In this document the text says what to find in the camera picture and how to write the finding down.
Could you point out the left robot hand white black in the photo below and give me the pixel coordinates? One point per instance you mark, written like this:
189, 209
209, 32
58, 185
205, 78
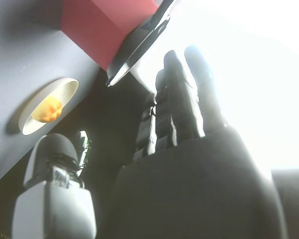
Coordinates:
189, 189

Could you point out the black cast iron skillet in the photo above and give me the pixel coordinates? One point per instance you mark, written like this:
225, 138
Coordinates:
139, 42

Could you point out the golden brown bread roll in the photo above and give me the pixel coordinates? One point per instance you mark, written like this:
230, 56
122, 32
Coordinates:
48, 109

